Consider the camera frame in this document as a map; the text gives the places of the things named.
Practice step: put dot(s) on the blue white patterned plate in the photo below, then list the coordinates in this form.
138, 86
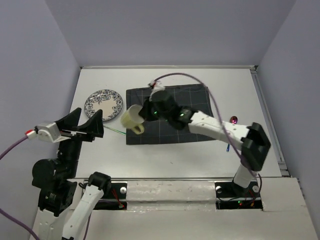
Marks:
109, 101

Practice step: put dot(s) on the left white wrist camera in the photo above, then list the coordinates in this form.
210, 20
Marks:
50, 132

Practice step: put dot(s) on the pale yellow cup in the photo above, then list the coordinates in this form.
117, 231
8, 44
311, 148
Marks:
131, 119

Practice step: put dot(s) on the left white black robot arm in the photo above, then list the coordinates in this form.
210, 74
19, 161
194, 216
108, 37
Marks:
53, 176

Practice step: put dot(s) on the white foam strip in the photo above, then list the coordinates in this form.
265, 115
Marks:
171, 191

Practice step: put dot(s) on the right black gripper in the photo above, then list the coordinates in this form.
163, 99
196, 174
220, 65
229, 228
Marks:
145, 111

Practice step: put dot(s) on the dark grey checked cloth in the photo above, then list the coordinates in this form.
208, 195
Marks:
160, 132

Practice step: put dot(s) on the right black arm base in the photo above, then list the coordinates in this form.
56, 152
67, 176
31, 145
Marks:
230, 196

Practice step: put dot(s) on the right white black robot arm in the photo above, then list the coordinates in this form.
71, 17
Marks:
250, 143

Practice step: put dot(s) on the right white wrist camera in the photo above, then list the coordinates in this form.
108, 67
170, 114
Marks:
155, 86

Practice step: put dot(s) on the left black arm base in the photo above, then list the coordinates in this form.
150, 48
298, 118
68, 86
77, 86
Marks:
115, 199

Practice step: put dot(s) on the iridescent green fork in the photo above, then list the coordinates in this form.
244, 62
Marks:
115, 130

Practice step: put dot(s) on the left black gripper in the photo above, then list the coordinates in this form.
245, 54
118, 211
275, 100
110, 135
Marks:
94, 125

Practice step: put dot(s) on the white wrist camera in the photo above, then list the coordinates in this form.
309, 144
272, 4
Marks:
155, 86
50, 132

